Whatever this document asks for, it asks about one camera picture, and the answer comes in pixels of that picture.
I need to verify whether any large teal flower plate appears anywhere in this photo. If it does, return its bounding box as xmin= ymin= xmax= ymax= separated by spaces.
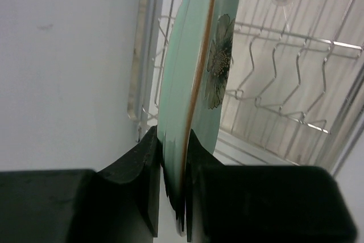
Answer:
xmin=157 ymin=0 xmax=239 ymax=236

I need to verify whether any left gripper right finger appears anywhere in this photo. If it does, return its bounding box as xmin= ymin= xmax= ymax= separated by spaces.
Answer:
xmin=186 ymin=133 xmax=358 ymax=242

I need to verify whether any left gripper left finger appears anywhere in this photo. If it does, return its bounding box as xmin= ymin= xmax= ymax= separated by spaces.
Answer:
xmin=1 ymin=127 xmax=159 ymax=242

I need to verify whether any metal wire dish rack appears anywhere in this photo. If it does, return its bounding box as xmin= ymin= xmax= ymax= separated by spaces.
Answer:
xmin=139 ymin=0 xmax=363 ymax=175

